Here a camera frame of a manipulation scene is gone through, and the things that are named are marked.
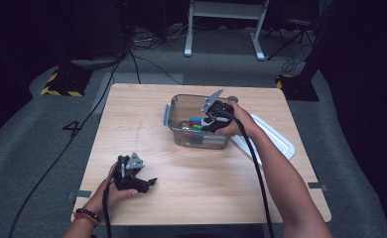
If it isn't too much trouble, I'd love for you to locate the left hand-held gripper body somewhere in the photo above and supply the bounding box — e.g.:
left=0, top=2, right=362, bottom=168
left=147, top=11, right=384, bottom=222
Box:
left=113, top=151, right=146, bottom=190

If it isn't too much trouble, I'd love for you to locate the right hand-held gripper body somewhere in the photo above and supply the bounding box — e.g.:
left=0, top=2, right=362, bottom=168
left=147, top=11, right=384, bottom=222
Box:
left=200, top=87, right=235, bottom=133

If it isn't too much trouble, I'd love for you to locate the clear plastic storage box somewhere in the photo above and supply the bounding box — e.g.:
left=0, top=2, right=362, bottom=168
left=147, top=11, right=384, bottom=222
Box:
left=162, top=93, right=239, bottom=151

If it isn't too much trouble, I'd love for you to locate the white box lid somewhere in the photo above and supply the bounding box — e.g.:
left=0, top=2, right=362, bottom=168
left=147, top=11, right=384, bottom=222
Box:
left=230, top=113, right=296, bottom=167

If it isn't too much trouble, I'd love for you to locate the person's right hand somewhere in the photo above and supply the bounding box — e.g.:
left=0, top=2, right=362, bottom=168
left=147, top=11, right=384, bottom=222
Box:
left=214, top=100, right=260, bottom=140

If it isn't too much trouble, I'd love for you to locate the person's left hand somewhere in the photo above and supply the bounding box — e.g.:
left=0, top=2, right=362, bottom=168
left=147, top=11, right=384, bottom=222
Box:
left=89, top=161, right=140, bottom=214

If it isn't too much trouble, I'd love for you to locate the grey tape piece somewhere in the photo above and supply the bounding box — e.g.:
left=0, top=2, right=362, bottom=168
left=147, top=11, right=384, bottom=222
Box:
left=66, top=189, right=91, bottom=201
left=309, top=181, right=328, bottom=192

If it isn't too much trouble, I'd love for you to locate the black yellow striped stand base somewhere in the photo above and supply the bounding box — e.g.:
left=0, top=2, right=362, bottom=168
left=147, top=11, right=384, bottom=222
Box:
left=275, top=73, right=320, bottom=102
left=40, top=67, right=93, bottom=98

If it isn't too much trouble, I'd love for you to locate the black tripod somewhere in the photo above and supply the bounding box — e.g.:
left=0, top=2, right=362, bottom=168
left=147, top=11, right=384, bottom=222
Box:
left=266, top=18, right=316, bottom=61

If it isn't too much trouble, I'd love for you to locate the grey stand foot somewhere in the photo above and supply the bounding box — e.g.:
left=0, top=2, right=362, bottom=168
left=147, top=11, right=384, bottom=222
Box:
left=70, top=57, right=125, bottom=71

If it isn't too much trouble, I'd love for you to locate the left hand-held gripper cable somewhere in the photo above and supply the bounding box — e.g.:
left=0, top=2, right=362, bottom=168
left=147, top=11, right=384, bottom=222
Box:
left=101, top=179, right=115, bottom=238

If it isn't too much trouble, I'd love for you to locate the hand-held gripper cable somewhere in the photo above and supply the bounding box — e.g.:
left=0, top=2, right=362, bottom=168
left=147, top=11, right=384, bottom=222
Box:
left=210, top=111, right=275, bottom=238
left=101, top=179, right=115, bottom=238

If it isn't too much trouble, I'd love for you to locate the dark bead bracelet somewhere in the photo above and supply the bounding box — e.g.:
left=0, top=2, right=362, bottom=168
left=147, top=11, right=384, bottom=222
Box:
left=75, top=206, right=102, bottom=222

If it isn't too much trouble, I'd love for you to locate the red bead bracelet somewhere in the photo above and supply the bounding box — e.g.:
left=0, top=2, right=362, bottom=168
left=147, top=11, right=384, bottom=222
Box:
left=73, top=211, right=100, bottom=227

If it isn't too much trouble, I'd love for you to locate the thick black floor cable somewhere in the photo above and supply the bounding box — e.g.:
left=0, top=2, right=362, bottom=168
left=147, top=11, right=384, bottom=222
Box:
left=7, top=49, right=131, bottom=238

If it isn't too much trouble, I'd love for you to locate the right hand-held gripper cable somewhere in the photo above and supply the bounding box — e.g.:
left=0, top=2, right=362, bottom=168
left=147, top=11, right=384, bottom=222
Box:
left=210, top=111, right=275, bottom=238

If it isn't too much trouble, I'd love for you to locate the thin black floor cable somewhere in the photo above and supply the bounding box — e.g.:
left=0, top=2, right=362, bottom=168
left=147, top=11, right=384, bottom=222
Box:
left=128, top=51, right=184, bottom=86

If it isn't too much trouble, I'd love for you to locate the thin black cable coil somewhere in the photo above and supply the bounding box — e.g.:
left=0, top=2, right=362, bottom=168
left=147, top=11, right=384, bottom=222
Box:
left=281, top=54, right=304, bottom=73

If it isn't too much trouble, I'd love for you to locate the tangle of floor cables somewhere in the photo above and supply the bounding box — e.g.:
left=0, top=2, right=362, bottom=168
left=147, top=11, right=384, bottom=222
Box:
left=131, top=28, right=190, bottom=46

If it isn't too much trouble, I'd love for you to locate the white desk frame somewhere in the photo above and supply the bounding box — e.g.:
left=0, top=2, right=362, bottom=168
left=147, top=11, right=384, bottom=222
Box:
left=184, top=0, right=270, bottom=61

